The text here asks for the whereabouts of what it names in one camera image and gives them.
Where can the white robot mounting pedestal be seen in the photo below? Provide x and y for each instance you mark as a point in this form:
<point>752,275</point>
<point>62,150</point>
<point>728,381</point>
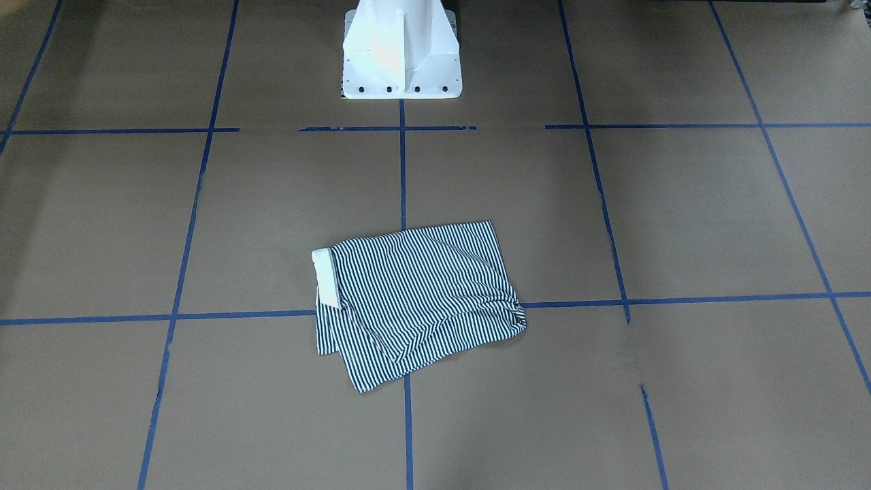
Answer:
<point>401,50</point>

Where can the blue white striped polo shirt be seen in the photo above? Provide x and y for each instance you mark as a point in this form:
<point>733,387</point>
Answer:
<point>392,304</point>

